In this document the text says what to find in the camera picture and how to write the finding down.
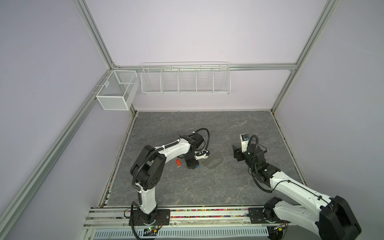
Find red key tag with key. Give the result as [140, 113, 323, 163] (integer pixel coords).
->
[176, 159, 182, 169]

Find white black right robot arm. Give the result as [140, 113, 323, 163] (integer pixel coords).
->
[233, 144, 362, 240]

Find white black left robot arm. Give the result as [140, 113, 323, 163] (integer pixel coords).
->
[130, 131, 210, 216]

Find small white mesh basket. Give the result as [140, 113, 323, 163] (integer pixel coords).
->
[96, 70, 140, 111]

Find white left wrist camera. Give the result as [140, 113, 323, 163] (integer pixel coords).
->
[195, 149, 210, 160]

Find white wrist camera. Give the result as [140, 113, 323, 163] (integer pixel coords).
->
[240, 134, 250, 153]
[195, 149, 210, 160]

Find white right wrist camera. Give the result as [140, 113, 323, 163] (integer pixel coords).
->
[240, 134, 250, 153]

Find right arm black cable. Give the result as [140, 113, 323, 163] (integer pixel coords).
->
[247, 134, 334, 208]

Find white vented cable duct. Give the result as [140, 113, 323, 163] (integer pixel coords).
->
[92, 226, 269, 240]

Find long white wire basket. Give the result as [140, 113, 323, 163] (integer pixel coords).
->
[141, 62, 232, 95]

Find aluminium base rail with beads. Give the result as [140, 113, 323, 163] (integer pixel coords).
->
[84, 206, 295, 229]

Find aluminium frame corner post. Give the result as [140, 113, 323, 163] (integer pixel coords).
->
[271, 0, 340, 115]

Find left aluminium frame post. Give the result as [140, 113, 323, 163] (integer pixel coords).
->
[74, 1, 136, 117]

